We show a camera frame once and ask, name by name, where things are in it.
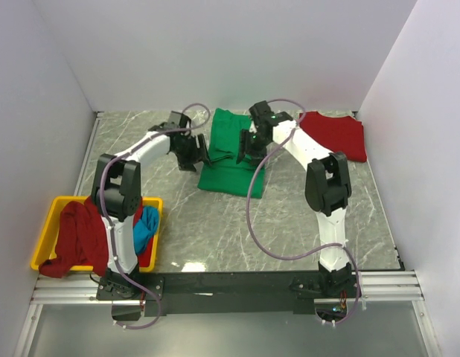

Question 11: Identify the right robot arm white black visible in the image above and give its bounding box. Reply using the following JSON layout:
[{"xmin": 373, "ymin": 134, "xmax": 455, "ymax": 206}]
[{"xmin": 237, "ymin": 120, "xmax": 356, "ymax": 297}]

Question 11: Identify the crumpled red t shirt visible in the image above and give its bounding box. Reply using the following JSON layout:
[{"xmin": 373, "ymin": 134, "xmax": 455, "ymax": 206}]
[{"xmin": 39, "ymin": 197, "xmax": 144, "ymax": 279}]

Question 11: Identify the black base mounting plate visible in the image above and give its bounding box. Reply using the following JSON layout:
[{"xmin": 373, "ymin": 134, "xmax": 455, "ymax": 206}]
[{"xmin": 95, "ymin": 270, "xmax": 365, "ymax": 321}]

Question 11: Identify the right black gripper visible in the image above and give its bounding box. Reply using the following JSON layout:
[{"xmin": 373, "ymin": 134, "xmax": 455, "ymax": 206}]
[{"xmin": 235, "ymin": 129, "xmax": 271, "ymax": 167}]

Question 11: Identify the folded red t shirt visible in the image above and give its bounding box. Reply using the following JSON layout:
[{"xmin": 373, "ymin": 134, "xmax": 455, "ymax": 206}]
[{"xmin": 300, "ymin": 112, "xmax": 367, "ymax": 163}]

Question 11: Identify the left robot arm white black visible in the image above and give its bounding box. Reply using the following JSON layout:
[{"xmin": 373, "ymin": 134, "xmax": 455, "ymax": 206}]
[{"xmin": 92, "ymin": 129, "xmax": 210, "ymax": 299}]

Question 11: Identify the green t shirt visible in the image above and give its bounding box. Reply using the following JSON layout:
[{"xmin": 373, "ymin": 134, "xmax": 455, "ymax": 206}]
[{"xmin": 197, "ymin": 109, "xmax": 255, "ymax": 196}]

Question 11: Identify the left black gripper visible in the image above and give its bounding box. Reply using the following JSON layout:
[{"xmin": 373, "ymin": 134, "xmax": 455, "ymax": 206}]
[{"xmin": 173, "ymin": 134, "xmax": 212, "ymax": 173}]

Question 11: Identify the yellow plastic bin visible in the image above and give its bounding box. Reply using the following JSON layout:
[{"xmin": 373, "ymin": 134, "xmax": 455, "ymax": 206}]
[{"xmin": 30, "ymin": 196, "xmax": 164, "ymax": 274}]

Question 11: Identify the blue t shirt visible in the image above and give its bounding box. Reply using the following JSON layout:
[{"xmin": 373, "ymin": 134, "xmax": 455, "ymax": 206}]
[{"xmin": 132, "ymin": 206, "xmax": 160, "ymax": 256}]

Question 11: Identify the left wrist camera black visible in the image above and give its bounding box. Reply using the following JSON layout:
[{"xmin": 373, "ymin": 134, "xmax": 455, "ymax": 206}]
[{"xmin": 167, "ymin": 111, "xmax": 192, "ymax": 129}]

